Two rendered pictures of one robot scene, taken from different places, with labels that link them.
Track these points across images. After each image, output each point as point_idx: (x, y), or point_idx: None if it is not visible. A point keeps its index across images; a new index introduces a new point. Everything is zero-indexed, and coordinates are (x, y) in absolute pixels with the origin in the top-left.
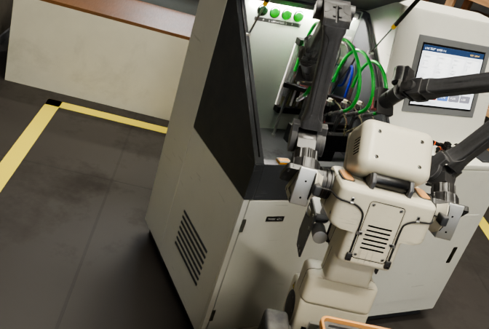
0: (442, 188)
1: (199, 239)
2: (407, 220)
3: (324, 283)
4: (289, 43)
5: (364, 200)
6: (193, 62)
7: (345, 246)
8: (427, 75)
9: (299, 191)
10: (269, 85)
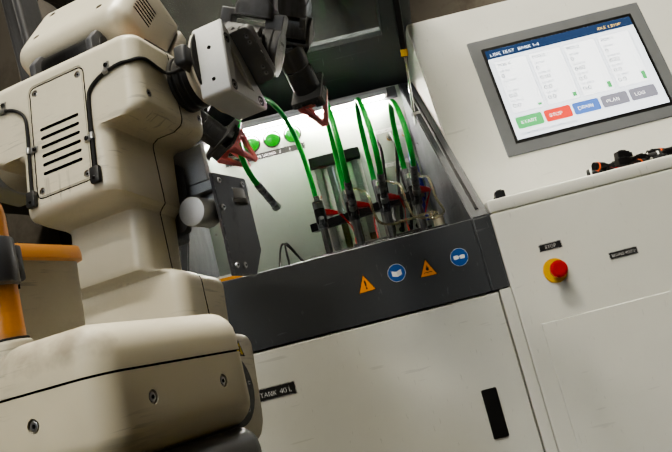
0: None
1: None
2: (91, 80)
3: (84, 308)
4: (302, 175)
5: (20, 95)
6: None
7: (27, 189)
8: (525, 88)
9: None
10: (309, 249)
